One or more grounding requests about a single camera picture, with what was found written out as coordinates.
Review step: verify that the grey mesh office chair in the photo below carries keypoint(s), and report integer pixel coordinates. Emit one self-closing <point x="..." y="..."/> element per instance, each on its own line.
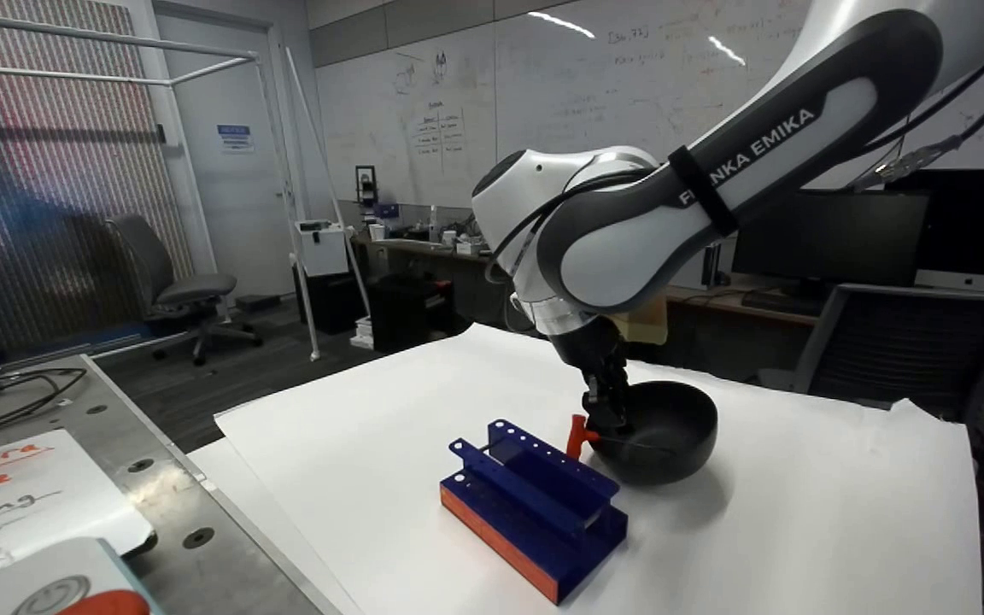
<point x="902" y="350"/>

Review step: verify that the row of monitors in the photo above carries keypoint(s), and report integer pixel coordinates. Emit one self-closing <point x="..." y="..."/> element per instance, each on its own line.
<point x="834" y="239"/>

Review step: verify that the blue and white door sign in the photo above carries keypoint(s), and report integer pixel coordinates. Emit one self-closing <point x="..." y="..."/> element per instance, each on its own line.
<point x="236" y="138"/>

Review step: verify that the metal table with holes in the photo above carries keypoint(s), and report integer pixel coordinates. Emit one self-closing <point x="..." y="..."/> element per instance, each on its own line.
<point x="193" y="504"/>

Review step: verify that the white paper with handwriting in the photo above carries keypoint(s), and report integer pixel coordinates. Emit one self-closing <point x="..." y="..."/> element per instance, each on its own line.
<point x="22" y="504"/>

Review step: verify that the large white paper sheet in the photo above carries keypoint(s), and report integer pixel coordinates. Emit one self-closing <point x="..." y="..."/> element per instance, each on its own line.
<point x="799" y="530"/>

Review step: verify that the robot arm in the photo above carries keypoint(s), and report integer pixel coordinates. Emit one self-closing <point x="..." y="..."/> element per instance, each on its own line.
<point x="629" y="248"/>

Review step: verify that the whiteboard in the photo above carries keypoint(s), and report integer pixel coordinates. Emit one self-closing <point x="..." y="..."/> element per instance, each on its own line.
<point x="543" y="94"/>

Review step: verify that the black cabinet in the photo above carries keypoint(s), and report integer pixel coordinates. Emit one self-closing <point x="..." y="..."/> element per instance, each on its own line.
<point x="407" y="312"/>

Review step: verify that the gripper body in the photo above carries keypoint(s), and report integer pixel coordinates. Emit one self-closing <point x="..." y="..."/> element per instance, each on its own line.
<point x="588" y="348"/>

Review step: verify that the black bowl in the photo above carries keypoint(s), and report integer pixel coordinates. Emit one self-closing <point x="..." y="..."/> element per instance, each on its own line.
<point x="667" y="431"/>

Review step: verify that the white door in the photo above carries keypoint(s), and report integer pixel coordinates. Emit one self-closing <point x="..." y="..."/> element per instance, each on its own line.
<point x="240" y="188"/>

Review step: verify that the orange-red object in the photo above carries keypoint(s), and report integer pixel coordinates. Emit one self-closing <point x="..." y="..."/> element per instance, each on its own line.
<point x="108" y="605"/>

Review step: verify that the white box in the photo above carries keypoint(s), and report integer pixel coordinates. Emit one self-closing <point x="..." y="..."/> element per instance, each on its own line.
<point x="321" y="249"/>

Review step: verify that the white pipe frame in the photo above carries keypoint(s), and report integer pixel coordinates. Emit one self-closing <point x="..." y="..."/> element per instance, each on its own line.
<point x="295" y="213"/>

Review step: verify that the white device with round dial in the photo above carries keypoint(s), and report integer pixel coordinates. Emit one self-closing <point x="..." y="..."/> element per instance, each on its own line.
<point x="48" y="581"/>

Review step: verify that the blue and orange rack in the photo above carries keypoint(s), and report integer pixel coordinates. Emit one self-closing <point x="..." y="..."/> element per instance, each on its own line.
<point x="535" y="512"/>

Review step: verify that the black keyboard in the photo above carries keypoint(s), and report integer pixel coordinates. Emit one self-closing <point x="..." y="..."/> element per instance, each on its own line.
<point x="782" y="302"/>

